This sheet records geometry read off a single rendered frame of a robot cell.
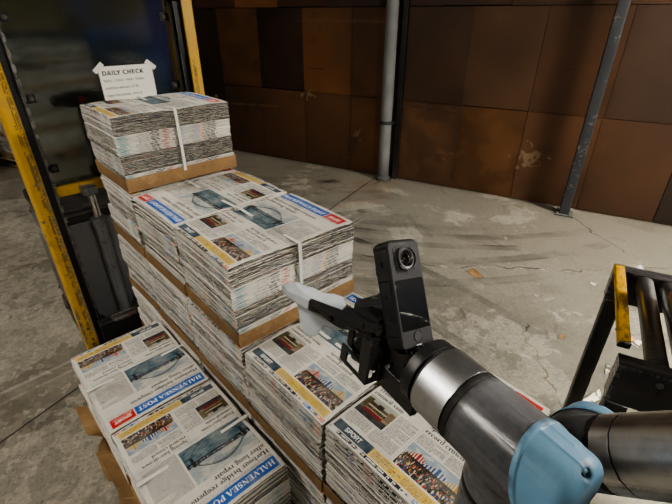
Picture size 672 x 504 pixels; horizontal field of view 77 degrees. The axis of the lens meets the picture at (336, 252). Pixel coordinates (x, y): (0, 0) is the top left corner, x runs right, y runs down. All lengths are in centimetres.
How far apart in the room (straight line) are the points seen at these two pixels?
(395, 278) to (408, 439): 50
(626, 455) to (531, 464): 13
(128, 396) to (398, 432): 80
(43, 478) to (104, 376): 74
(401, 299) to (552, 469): 19
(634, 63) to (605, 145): 63
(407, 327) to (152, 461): 89
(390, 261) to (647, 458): 28
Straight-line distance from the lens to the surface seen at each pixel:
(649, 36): 416
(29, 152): 190
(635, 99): 420
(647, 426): 49
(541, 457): 38
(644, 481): 49
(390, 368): 49
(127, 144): 140
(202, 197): 134
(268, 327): 108
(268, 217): 116
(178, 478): 117
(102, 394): 143
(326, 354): 104
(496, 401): 40
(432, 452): 88
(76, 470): 210
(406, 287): 45
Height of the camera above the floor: 154
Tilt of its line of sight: 29 degrees down
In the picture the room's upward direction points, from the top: straight up
